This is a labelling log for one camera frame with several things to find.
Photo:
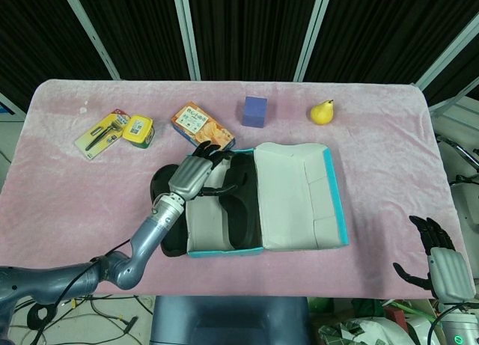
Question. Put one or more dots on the left silver and black robot hand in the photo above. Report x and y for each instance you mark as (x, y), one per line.
(189, 176)

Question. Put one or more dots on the right silver and black robot hand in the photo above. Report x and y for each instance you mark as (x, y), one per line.
(449, 270)

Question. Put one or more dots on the black rubber slipper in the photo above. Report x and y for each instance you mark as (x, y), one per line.
(161, 180)
(243, 210)

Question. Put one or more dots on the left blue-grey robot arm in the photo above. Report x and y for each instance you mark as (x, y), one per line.
(149, 236)

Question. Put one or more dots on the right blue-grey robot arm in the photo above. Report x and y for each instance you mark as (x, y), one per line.
(458, 322)

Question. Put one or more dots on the orange snack box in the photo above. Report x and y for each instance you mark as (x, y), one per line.
(202, 126)

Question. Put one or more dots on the teal cardboard shoe box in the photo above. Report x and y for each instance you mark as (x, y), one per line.
(292, 195)

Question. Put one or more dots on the green tub with yellow lid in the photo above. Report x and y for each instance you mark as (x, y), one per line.
(139, 129)

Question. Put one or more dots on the purple cube block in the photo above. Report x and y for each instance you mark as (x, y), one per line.
(254, 113)

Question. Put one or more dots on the razor in yellow blister pack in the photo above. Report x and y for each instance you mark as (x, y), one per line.
(101, 133)

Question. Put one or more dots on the green and white clutter pile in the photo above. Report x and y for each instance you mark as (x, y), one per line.
(359, 326)

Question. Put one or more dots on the yellow pear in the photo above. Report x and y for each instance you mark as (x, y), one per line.
(321, 113)

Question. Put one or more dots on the dark blue robot torso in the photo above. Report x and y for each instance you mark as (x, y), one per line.
(228, 319)

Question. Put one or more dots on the pink plush table cloth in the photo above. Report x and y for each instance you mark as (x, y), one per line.
(337, 154)

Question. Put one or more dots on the black pleated curtain panel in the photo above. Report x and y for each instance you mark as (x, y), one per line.
(381, 30)
(250, 30)
(37, 30)
(142, 30)

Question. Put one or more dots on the pale metal frame post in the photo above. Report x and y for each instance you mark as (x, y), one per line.
(312, 34)
(445, 53)
(187, 30)
(90, 30)

